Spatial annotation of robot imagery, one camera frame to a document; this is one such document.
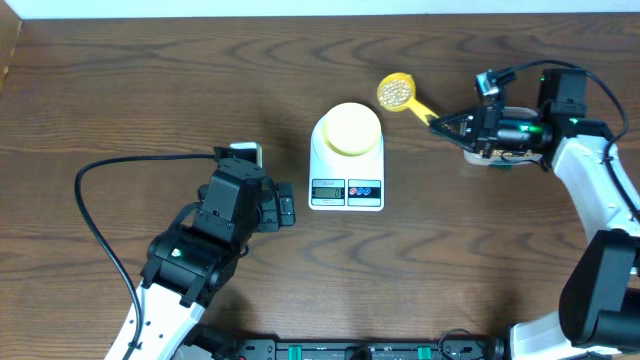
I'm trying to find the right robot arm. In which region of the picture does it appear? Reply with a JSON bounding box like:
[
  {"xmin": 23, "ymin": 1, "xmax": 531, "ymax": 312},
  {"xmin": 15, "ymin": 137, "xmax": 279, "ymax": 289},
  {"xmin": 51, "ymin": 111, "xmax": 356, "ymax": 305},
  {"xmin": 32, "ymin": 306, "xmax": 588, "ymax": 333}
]
[{"xmin": 428, "ymin": 60, "xmax": 639, "ymax": 359}]

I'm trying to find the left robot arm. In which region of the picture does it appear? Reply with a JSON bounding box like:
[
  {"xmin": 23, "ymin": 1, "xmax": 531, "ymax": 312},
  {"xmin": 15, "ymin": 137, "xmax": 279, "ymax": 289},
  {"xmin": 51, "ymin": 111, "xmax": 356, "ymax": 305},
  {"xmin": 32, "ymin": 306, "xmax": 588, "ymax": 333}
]
[{"xmin": 107, "ymin": 158, "xmax": 295, "ymax": 359}]

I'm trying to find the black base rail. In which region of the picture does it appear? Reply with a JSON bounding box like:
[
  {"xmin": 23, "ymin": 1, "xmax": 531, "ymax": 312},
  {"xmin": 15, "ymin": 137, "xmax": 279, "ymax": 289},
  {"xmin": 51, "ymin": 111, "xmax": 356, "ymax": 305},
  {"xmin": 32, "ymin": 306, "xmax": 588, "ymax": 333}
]
[{"xmin": 194, "ymin": 324, "xmax": 511, "ymax": 360}]

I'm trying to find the left black camera cable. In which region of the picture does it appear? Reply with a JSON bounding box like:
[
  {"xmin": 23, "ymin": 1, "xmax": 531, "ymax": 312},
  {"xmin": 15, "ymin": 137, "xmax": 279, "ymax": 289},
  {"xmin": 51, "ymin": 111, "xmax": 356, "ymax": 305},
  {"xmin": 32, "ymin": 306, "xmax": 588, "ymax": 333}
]
[{"xmin": 73, "ymin": 153, "xmax": 217, "ymax": 360}]

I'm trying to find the clear plastic container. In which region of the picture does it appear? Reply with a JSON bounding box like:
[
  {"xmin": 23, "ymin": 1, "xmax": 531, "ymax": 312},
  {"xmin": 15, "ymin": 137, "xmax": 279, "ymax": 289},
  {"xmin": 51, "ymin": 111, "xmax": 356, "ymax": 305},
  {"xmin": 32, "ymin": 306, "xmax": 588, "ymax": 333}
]
[{"xmin": 462, "ymin": 107, "xmax": 542, "ymax": 166}]

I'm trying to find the soybeans pile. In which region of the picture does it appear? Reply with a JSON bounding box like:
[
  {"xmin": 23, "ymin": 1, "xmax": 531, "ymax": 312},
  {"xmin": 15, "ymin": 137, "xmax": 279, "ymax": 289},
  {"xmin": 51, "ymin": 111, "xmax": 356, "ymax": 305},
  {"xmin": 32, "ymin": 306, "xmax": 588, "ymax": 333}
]
[{"xmin": 480, "ymin": 149, "xmax": 533, "ymax": 161}]

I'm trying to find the black camera cable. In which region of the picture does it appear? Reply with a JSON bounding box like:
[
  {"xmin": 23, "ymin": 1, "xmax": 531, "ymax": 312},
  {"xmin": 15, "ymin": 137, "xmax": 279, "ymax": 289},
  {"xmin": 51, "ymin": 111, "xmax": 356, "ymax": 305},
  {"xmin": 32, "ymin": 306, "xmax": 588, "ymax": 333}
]
[
  {"xmin": 509, "ymin": 58, "xmax": 640, "ymax": 221},
  {"xmin": 73, "ymin": 153, "xmax": 217, "ymax": 360}
]

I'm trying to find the yellow measuring scoop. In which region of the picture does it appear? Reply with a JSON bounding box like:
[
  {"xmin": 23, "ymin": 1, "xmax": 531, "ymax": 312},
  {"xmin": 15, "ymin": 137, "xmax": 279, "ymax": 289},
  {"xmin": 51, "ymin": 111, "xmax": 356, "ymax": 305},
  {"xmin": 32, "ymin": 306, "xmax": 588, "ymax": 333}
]
[{"xmin": 376, "ymin": 72, "xmax": 438, "ymax": 126}]

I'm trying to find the pale yellow bowl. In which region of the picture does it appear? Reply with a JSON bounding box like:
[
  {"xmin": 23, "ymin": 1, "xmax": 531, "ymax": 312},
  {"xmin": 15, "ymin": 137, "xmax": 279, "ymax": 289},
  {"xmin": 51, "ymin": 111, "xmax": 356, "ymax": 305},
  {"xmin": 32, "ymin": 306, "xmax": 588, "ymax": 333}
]
[{"xmin": 321, "ymin": 102, "xmax": 382, "ymax": 157}]

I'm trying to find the right black camera cable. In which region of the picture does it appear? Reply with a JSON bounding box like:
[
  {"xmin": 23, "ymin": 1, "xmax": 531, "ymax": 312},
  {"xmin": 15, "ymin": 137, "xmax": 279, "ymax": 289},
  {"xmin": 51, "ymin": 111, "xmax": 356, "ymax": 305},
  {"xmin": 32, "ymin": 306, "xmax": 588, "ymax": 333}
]
[{"xmin": 509, "ymin": 58, "xmax": 640, "ymax": 221}]

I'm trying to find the white digital kitchen scale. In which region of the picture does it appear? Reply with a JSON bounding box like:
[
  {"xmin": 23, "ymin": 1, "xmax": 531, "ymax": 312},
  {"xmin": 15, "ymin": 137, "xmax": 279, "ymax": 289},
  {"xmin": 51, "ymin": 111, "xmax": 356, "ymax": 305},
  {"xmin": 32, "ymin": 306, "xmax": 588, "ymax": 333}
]
[{"xmin": 308, "ymin": 115, "xmax": 385, "ymax": 212}]

